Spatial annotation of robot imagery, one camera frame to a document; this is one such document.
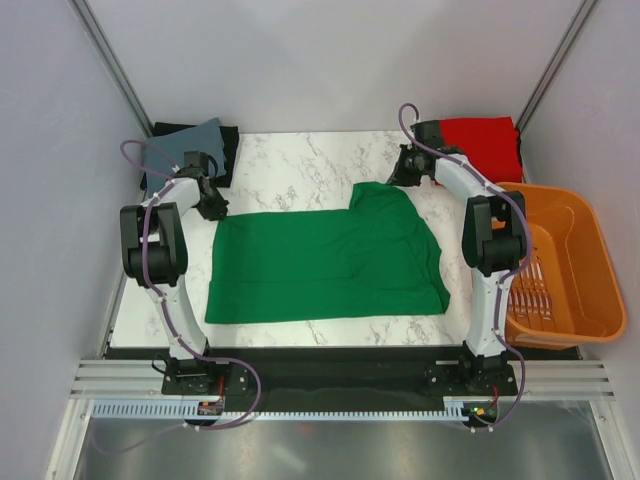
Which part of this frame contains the green polo shirt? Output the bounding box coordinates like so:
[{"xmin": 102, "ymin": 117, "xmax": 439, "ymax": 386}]
[{"xmin": 205, "ymin": 182, "xmax": 450, "ymax": 325}]

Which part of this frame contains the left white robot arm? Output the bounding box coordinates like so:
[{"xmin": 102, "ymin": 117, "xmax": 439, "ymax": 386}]
[{"xmin": 119, "ymin": 171, "xmax": 228, "ymax": 395}]

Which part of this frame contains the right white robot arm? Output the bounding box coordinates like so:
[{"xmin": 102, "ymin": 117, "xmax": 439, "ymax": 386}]
[{"xmin": 388, "ymin": 144, "xmax": 532, "ymax": 395}]

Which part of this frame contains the folded grey-blue shirt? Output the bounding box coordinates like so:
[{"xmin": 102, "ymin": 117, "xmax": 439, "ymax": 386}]
[{"xmin": 145, "ymin": 118, "xmax": 227, "ymax": 177}]

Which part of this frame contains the folded black shirt left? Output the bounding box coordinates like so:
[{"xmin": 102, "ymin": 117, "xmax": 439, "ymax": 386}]
[{"xmin": 143, "ymin": 122, "xmax": 240, "ymax": 188}]

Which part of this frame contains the folded red shirt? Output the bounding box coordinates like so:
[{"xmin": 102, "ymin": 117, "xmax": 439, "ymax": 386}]
[{"xmin": 439, "ymin": 116, "xmax": 521, "ymax": 183}]

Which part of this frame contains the orange plastic basket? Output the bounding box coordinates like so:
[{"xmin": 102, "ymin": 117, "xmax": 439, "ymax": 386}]
[{"xmin": 501, "ymin": 182, "xmax": 627, "ymax": 350}]

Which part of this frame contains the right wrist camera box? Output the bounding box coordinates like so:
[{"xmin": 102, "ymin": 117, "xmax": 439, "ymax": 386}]
[{"xmin": 411, "ymin": 120, "xmax": 446, "ymax": 149}]

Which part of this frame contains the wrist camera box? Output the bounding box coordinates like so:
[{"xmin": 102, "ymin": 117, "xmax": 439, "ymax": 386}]
[
  {"xmin": 411, "ymin": 120, "xmax": 446, "ymax": 149},
  {"xmin": 182, "ymin": 151, "xmax": 209, "ymax": 177}
]

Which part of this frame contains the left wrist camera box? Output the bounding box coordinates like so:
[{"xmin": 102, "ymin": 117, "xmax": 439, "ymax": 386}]
[{"xmin": 182, "ymin": 151, "xmax": 209, "ymax": 177}]

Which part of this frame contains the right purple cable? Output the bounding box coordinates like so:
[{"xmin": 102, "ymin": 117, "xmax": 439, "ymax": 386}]
[{"xmin": 397, "ymin": 103, "xmax": 531, "ymax": 434}]

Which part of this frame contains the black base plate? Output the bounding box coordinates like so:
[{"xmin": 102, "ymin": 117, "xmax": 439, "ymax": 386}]
[{"xmin": 159, "ymin": 344, "xmax": 519, "ymax": 414}]

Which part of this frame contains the white slotted cable duct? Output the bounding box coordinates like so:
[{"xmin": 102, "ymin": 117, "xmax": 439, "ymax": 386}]
[{"xmin": 90, "ymin": 398, "xmax": 484, "ymax": 422}]

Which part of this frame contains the aluminium rail frame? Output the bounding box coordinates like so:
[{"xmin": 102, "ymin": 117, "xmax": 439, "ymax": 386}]
[{"xmin": 70, "ymin": 360, "xmax": 615, "ymax": 402}]

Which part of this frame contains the right aluminium corner post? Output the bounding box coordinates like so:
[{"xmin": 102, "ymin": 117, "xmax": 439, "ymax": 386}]
[{"xmin": 516, "ymin": 0, "xmax": 601, "ymax": 133}]

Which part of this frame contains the aluminium corner post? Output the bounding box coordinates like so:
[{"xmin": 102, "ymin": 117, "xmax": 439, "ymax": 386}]
[
  {"xmin": 69, "ymin": 0, "xmax": 153, "ymax": 136},
  {"xmin": 516, "ymin": 0, "xmax": 601, "ymax": 133}
]

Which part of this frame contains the left aluminium corner post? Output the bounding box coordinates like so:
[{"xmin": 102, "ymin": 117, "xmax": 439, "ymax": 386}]
[{"xmin": 69, "ymin": 0, "xmax": 153, "ymax": 136}]

